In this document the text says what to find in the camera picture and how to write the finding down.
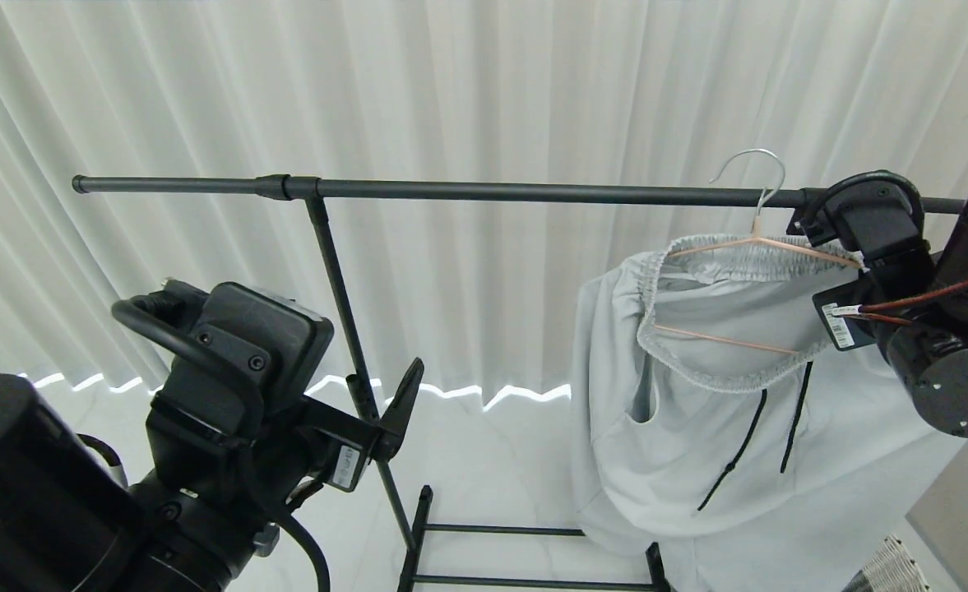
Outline black clothes rack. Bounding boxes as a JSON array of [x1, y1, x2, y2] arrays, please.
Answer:
[[71, 173, 968, 592]]

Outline pink clothes hanger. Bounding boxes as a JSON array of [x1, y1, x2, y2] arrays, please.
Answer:
[[655, 148, 864, 357]]

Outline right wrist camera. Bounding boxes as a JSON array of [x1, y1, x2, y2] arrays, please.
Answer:
[[788, 177, 924, 264]]

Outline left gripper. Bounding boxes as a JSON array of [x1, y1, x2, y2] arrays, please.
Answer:
[[237, 358, 425, 527]]

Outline pale grey shorts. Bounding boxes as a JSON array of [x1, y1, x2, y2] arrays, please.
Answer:
[[570, 234, 968, 592]]

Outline white laundry basket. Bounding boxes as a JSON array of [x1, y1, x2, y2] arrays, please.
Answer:
[[841, 534, 941, 592]]

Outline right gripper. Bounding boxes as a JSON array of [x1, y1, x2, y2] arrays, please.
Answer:
[[813, 247, 941, 353]]

